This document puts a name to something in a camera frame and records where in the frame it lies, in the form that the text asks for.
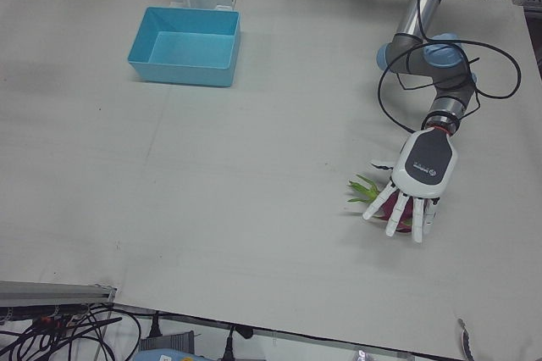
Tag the blue grey teach pendant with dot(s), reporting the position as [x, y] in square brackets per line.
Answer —
[169, 356]

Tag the dark grey equipment box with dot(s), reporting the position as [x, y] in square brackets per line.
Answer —
[167, 340]

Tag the light blue plastic bin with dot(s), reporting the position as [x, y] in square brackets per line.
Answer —
[186, 47]

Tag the red dragon fruit green leaves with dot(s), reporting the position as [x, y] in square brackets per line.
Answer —
[365, 192]

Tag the aluminium profile post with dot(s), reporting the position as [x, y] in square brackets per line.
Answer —
[51, 291]

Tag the silver foil packet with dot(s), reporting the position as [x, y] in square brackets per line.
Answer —
[362, 356]

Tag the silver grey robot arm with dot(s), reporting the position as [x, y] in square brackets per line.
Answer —
[449, 85]

